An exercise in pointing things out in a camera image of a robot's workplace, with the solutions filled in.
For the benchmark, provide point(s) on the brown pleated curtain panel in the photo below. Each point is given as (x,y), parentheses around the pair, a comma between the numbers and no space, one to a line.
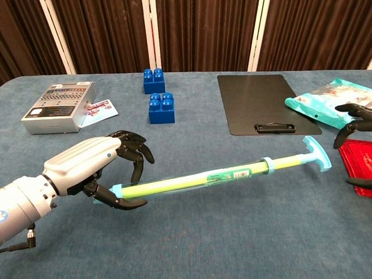
(316,35)
(203,35)
(101,35)
(20,37)

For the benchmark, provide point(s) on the blue table cloth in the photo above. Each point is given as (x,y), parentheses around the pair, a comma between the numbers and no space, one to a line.
(203,232)

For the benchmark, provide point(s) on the teal snack bag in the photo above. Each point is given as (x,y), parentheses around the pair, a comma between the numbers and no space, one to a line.
(319,106)

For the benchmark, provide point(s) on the silver printed cardboard box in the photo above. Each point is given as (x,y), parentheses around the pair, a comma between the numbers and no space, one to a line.
(58,109)

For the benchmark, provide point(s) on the blue toy building brick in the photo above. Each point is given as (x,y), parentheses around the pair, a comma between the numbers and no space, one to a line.
(154,82)
(161,112)

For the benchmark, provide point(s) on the black clipboard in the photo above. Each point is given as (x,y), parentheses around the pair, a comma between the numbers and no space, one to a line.
(255,101)

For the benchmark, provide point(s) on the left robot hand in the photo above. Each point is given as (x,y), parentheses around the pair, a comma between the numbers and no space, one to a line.
(81,162)

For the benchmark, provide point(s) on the white screen frame post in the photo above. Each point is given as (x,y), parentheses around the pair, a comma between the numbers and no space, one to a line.
(152,32)
(56,35)
(369,65)
(257,35)

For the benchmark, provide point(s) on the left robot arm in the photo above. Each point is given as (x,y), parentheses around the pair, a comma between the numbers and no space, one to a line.
(20,203)

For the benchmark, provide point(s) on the white printed card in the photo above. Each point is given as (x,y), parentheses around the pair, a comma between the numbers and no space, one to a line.
(100,112)

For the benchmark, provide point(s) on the red transparent plastic sheet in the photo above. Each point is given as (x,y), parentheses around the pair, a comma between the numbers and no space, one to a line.
(361,162)

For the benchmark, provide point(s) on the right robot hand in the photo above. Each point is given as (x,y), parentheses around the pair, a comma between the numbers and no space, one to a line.
(356,116)

